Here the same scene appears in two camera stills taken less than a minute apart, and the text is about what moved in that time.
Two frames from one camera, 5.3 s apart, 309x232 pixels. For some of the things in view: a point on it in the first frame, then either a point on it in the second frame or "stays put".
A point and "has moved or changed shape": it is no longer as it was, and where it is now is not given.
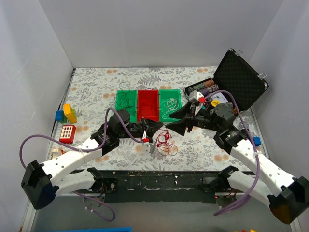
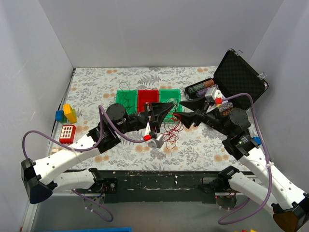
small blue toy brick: [257, 140] stays put
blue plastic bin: [127, 229] stays put
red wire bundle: [163, 145] has moved or changed shape
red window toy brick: [68, 134] stays put
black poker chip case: [236, 80] stays put
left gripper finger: [151, 126] → [160, 110]
